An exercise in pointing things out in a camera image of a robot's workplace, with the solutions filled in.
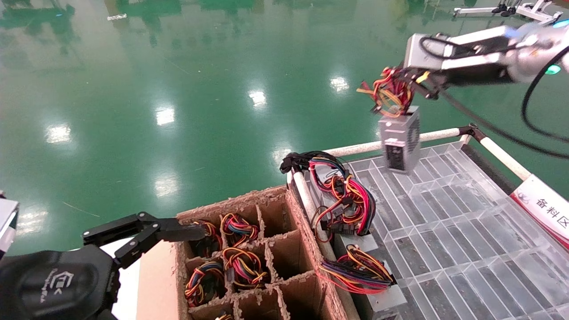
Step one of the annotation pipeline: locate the clear plastic compartment tray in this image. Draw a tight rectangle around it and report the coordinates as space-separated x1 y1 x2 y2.
307 141 569 320

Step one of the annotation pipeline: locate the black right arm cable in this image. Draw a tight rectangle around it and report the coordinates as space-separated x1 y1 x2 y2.
419 33 569 160

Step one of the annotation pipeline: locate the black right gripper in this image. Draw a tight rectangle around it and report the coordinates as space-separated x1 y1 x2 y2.
397 61 517 100

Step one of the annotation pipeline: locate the white pipe cart frame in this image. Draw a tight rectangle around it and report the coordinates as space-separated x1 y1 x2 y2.
287 124 532 263

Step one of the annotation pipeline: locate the white metal stand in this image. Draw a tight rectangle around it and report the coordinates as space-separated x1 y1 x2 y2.
453 0 564 27

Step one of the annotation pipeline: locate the red white Chinese sign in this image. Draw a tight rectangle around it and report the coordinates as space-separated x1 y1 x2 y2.
509 174 569 252

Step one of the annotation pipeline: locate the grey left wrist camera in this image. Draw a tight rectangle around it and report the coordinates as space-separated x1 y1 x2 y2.
0 198 19 259

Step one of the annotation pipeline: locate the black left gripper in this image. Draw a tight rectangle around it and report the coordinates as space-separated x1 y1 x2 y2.
0 244 120 320

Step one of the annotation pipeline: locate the black pipe corner joint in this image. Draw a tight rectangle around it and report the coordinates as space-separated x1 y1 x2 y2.
459 124 487 143

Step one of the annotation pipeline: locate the black foam strip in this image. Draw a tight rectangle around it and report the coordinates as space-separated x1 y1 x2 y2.
461 144 518 196

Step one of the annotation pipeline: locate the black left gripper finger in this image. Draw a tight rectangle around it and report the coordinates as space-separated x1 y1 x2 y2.
82 212 208 269

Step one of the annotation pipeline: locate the brown cardboard divider box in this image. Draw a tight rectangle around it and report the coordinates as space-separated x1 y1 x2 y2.
136 186 361 320

